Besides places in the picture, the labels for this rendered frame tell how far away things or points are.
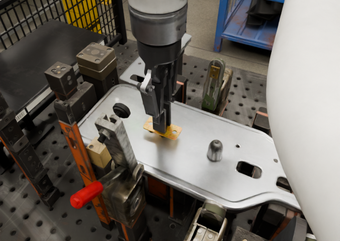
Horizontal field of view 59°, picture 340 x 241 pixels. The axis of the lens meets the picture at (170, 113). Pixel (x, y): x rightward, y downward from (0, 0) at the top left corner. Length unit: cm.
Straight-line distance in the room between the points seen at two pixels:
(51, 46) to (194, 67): 66
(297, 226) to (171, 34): 31
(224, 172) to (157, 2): 37
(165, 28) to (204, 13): 277
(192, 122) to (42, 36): 55
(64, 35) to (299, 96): 88
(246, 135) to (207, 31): 229
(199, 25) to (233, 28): 44
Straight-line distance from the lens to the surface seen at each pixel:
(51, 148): 111
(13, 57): 96
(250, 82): 133
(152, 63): 50
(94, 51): 85
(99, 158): 61
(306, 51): 20
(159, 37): 46
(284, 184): 67
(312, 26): 22
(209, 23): 305
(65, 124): 54
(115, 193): 56
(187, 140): 68
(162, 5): 43
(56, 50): 94
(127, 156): 50
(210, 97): 75
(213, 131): 70
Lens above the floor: 154
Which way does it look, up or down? 47 degrees down
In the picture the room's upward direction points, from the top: straight up
